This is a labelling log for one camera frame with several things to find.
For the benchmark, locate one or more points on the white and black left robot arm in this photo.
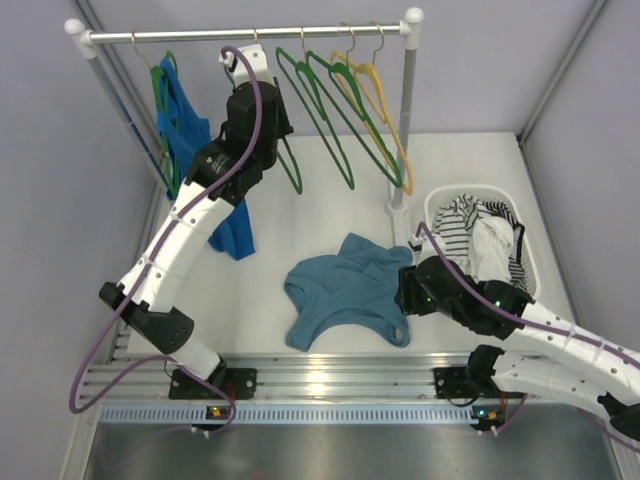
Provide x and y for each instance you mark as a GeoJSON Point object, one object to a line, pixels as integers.
{"type": "Point", "coordinates": [218, 179]}

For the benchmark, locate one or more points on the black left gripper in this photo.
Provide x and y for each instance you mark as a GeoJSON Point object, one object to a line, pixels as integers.
{"type": "Point", "coordinates": [282, 107]}

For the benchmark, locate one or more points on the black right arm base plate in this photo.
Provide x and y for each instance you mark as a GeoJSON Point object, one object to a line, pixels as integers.
{"type": "Point", "coordinates": [451, 385]}

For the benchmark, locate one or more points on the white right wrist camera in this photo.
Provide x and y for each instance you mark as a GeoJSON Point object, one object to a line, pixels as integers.
{"type": "Point", "coordinates": [422, 248]}

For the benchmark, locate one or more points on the black and white striped garment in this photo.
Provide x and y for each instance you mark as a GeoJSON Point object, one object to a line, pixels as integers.
{"type": "Point", "coordinates": [454, 224]}

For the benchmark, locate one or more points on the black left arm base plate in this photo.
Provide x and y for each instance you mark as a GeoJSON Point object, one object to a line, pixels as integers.
{"type": "Point", "coordinates": [236, 383]}

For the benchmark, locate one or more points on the bright blue tank top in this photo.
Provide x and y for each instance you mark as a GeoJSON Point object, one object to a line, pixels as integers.
{"type": "Point", "coordinates": [234, 235]}

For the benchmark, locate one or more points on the green hanger with blue top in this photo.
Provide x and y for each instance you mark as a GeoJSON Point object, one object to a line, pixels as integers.
{"type": "Point", "coordinates": [161, 90]}

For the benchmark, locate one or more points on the aluminium mounting rail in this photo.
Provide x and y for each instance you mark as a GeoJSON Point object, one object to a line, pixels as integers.
{"type": "Point", "coordinates": [349, 376]}

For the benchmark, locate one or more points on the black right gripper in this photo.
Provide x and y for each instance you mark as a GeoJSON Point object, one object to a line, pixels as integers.
{"type": "Point", "coordinates": [407, 294]}

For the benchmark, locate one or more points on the silver and white clothes rack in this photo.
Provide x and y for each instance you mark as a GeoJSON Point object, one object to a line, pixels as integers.
{"type": "Point", "coordinates": [128, 105]}

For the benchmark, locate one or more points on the yellow hanger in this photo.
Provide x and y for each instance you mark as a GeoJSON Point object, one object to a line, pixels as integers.
{"type": "Point", "coordinates": [369, 96]}

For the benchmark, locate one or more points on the white plastic laundry basket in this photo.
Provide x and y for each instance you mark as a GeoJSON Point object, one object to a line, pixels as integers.
{"type": "Point", "coordinates": [444, 195]}

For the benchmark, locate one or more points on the teal blue tank top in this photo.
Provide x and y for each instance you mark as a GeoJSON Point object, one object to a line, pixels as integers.
{"type": "Point", "coordinates": [355, 286]}

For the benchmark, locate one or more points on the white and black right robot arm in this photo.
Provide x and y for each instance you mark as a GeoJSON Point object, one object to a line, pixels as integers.
{"type": "Point", "coordinates": [534, 350]}

